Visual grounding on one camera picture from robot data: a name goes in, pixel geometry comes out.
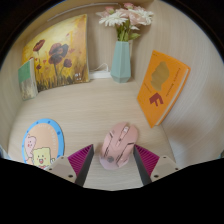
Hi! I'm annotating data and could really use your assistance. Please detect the pink and white flower bouquet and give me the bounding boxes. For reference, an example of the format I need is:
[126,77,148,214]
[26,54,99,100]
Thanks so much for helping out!
[95,2,155,42]

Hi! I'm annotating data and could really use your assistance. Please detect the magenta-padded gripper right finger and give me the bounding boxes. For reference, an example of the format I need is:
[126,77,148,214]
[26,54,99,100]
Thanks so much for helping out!
[132,143,182,187]

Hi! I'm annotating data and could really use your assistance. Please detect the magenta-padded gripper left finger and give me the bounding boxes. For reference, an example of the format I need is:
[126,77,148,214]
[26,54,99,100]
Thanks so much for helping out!
[45,143,96,188]

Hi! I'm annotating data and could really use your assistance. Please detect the pink computer mouse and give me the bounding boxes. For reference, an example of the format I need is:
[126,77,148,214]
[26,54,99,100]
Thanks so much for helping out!
[99,121,139,171]

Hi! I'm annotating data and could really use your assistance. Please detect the pale teal faceted vase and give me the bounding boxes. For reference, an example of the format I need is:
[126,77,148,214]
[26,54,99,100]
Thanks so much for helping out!
[110,40,132,84]

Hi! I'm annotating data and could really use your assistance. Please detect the green and beige book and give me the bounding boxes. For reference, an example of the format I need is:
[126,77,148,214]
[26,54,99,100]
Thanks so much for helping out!
[17,58,39,102]

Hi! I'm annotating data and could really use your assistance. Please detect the yellow poppy flower painting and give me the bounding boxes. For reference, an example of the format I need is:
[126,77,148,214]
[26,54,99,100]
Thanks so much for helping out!
[21,13,90,93]

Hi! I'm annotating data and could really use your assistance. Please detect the orange book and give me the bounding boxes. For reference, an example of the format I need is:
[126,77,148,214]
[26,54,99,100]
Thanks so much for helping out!
[136,49,192,129]

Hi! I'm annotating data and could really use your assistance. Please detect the white light bar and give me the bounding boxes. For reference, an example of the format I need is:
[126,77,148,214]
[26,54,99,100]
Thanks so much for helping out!
[46,2,111,23]

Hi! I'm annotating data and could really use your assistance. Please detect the round blue-rimmed cartoon mouse pad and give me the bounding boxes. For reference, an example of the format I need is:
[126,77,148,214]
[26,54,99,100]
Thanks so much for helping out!
[21,118,65,170]

